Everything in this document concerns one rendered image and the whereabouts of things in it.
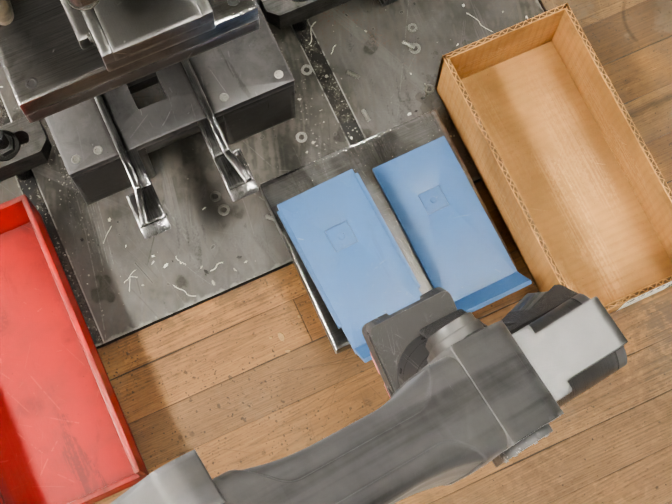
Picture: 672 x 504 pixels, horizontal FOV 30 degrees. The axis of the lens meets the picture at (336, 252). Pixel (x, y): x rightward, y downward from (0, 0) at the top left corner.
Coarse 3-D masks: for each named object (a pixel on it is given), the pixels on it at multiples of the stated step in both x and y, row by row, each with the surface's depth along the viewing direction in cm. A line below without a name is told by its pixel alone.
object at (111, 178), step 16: (272, 96) 105; (288, 96) 107; (240, 112) 105; (256, 112) 107; (272, 112) 108; (288, 112) 110; (192, 128) 104; (224, 128) 109; (240, 128) 109; (256, 128) 110; (160, 144) 104; (144, 160) 106; (80, 176) 103; (96, 176) 104; (112, 176) 106; (80, 192) 106; (96, 192) 108; (112, 192) 109
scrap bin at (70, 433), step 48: (0, 240) 108; (48, 240) 106; (0, 288) 107; (48, 288) 107; (0, 336) 106; (48, 336) 106; (0, 384) 105; (48, 384) 105; (96, 384) 105; (0, 432) 104; (48, 432) 104; (96, 432) 104; (0, 480) 103; (48, 480) 103; (96, 480) 103
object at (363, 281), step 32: (320, 192) 104; (352, 192) 104; (320, 224) 103; (352, 224) 103; (320, 256) 102; (352, 256) 102; (384, 256) 102; (352, 288) 101; (384, 288) 102; (416, 288) 102; (352, 320) 101
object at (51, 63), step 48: (48, 0) 88; (144, 0) 84; (192, 0) 84; (240, 0) 89; (0, 48) 87; (48, 48) 87; (96, 48) 87; (144, 48) 84; (192, 48) 90; (48, 96) 87
